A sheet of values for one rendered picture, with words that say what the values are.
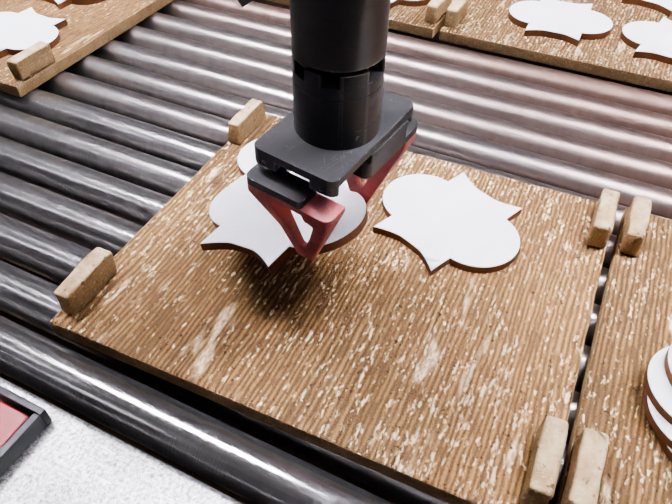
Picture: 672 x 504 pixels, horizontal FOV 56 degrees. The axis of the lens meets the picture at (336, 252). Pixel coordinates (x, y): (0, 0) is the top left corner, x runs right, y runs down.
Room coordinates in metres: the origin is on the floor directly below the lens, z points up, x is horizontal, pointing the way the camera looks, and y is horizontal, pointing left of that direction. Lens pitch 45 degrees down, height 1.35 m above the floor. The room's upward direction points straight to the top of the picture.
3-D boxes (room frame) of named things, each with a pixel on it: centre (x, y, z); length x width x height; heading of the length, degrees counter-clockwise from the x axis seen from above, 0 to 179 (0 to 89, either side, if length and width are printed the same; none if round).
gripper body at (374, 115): (0.35, 0.00, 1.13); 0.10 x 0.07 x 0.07; 146
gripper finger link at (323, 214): (0.34, 0.01, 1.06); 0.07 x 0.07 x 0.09; 56
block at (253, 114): (0.60, 0.10, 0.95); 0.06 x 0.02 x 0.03; 155
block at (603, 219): (0.44, -0.25, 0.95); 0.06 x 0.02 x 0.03; 155
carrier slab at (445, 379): (0.40, -0.02, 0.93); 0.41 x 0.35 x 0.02; 65
